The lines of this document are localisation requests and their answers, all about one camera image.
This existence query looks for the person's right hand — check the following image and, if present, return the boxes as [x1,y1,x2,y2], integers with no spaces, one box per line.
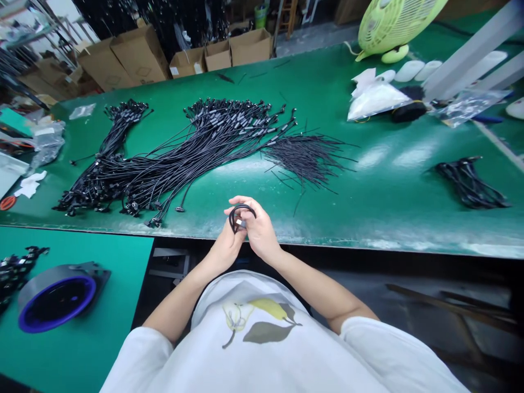
[224,195,284,261]

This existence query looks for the person's left hand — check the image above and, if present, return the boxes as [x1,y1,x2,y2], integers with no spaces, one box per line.
[206,207,249,267]

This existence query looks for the black cable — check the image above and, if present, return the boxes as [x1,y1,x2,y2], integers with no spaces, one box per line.
[227,203,258,235]

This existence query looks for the pile of thin black ties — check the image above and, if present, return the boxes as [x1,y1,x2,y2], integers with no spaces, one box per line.
[260,130,362,218]

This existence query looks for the person's body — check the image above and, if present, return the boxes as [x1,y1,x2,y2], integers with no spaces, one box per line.
[99,270,472,393]

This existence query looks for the small open cardboard box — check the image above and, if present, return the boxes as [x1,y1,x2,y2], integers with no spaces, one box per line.
[169,47,207,79]
[203,39,233,73]

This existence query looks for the wide open cardboard box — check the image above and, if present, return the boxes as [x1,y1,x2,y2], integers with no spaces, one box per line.
[228,27,274,68]

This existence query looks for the white plastic bag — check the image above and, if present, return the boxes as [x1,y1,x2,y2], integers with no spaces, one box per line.
[347,81,412,122]

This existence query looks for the crumpled white paper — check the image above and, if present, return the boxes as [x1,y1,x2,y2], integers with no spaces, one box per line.
[351,67,397,99]

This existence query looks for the grey round holder blue rim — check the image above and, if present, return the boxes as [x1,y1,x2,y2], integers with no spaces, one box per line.
[17,261,112,334]

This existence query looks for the black fibre bundle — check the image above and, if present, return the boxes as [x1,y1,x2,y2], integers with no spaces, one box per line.
[390,85,430,124]

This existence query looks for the small clear plastic bag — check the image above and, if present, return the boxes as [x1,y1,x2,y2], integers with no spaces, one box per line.
[68,103,97,121]

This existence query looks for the tall open cardboard box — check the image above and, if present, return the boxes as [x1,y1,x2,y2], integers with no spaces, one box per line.
[76,23,172,93]

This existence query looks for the wooden stool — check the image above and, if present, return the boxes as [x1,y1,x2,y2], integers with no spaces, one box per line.
[277,0,300,40]

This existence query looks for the green mat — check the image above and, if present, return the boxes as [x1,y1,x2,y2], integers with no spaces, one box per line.
[0,225,156,393]

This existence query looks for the crumpled clear plastic bag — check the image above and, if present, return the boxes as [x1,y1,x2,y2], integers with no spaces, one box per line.
[27,120,67,171]

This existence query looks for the white cloth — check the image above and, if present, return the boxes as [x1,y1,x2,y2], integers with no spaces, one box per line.
[14,170,48,200]

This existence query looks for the white plastic roll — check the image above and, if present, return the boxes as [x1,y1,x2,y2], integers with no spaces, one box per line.
[394,60,425,82]
[414,60,444,82]

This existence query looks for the heap of black connectors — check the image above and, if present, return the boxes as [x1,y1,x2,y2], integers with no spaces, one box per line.
[0,245,51,317]

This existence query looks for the white box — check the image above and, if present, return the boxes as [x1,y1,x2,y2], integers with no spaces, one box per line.
[0,152,30,201]

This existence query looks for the light green table fan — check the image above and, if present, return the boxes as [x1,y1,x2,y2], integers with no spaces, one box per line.
[354,0,450,64]

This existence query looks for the stack of flat cardboard boxes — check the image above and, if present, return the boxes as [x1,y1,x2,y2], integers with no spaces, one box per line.
[16,56,101,103]

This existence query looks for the clear bag of small parts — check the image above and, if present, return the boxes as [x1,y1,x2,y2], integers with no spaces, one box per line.
[434,88,513,128]

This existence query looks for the white round object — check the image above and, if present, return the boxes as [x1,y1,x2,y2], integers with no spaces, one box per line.
[505,98,524,120]

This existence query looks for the pile of long black cables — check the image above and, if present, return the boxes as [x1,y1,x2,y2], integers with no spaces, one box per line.
[52,97,299,228]

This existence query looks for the hanging black cables rack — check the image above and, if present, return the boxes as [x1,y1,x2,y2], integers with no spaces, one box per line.
[73,0,231,63]

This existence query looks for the bundle of tied black cables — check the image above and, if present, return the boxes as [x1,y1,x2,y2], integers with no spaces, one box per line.
[434,157,513,210]

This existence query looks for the white metal frame posts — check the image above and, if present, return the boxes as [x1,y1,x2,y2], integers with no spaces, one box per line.
[422,0,524,102]

